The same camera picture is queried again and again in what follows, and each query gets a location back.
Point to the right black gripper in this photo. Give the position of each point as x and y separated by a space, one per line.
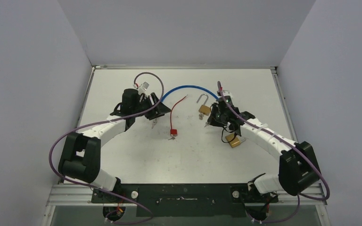
216 113

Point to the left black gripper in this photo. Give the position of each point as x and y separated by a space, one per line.
158 111

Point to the brass padlock long shackle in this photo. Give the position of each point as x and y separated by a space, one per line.
204 109

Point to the blue lock keys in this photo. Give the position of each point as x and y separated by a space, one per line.
154 123

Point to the brass padlock short shackle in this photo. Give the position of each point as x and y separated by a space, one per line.
234 140

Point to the blue cable lock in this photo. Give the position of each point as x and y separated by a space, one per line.
206 91

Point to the red cable padlock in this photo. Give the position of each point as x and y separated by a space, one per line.
173 131

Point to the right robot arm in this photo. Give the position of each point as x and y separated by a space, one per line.
298 166

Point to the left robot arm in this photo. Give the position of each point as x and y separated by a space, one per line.
81 155

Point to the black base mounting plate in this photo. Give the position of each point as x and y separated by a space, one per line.
199 200

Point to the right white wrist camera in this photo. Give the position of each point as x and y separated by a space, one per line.
227 93

